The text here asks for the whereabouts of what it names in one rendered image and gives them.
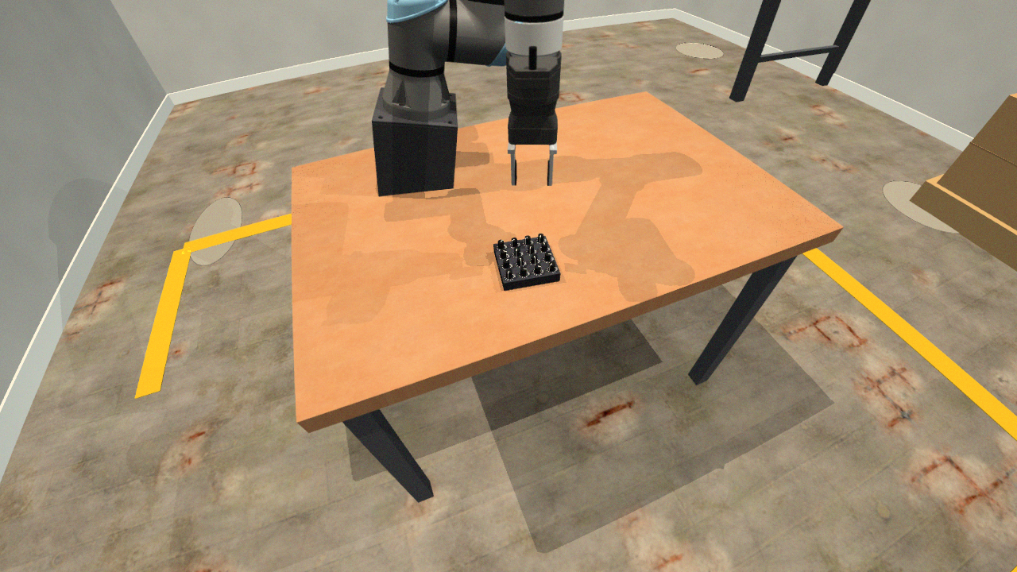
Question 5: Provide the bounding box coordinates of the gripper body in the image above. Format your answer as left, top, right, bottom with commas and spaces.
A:
505, 17, 563, 145

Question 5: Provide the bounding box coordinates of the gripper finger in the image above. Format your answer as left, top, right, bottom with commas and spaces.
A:
547, 142, 557, 186
509, 142, 517, 186

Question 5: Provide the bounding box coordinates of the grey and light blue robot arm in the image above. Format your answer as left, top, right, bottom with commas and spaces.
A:
382, 0, 564, 121

